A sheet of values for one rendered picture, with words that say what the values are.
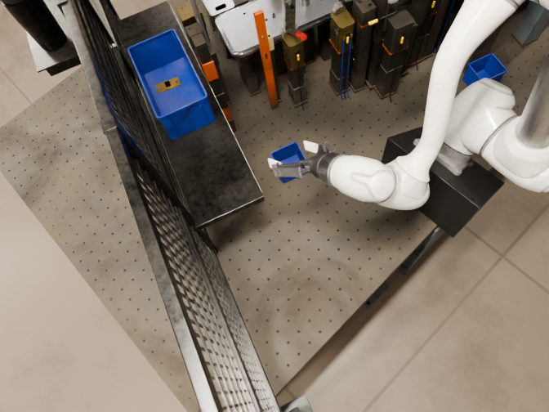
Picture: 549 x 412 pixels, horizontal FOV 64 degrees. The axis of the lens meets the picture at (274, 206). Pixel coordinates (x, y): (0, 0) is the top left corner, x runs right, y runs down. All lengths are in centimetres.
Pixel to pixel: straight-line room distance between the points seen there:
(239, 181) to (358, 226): 50
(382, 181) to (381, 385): 136
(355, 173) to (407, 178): 16
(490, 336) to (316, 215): 111
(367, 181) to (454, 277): 139
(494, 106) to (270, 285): 91
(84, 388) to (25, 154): 115
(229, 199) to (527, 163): 84
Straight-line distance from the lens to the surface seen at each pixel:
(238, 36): 170
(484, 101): 147
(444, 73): 104
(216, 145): 141
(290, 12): 152
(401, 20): 161
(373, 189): 103
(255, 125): 182
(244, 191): 131
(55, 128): 213
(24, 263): 281
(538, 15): 206
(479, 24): 102
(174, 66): 163
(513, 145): 138
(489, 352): 235
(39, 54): 126
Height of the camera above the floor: 221
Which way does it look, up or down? 67 degrees down
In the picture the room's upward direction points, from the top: 15 degrees counter-clockwise
